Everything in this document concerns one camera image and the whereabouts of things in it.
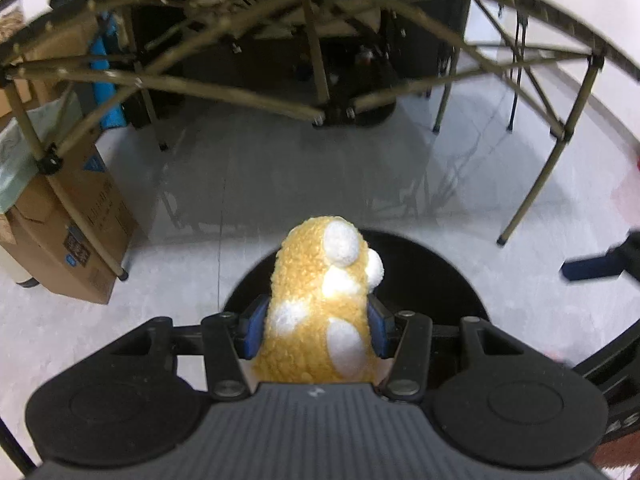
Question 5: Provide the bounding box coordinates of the white yellow plush alpaca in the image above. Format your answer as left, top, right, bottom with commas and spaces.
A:
252, 216, 384, 384

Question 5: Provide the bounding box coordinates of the black round trash bin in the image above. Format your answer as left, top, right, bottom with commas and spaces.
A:
224, 230, 489, 325

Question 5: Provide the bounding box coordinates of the pink fluffy rug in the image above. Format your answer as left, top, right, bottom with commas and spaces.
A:
593, 432, 640, 479

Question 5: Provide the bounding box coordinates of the cardboard box with green liner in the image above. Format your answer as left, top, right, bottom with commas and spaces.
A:
0, 90, 138, 306

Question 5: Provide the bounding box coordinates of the black wagon wheel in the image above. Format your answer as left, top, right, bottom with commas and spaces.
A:
341, 58, 396, 128

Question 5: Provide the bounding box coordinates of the tan slatted folding table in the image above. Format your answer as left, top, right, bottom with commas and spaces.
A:
0, 0, 640, 282

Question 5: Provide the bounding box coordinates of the clear jar with black lid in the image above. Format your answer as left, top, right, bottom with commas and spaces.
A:
0, 0, 25, 42

